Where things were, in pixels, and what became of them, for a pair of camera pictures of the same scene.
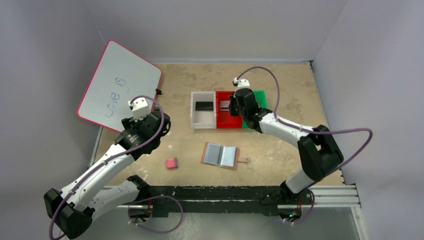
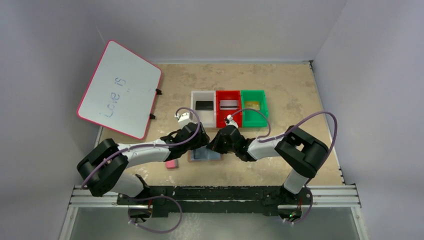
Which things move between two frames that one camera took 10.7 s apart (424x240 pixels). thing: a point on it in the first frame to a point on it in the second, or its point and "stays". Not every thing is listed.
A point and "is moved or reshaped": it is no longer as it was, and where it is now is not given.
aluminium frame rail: [340, 196] stays
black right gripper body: [234, 106] to [218, 142]
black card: [204, 106] stays
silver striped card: [224, 105] stays
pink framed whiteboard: [119, 76] stays
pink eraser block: [171, 163] stays
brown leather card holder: [224, 156] is moved or reshaped
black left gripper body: [129, 123] to [200, 141]
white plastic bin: [203, 109] stays
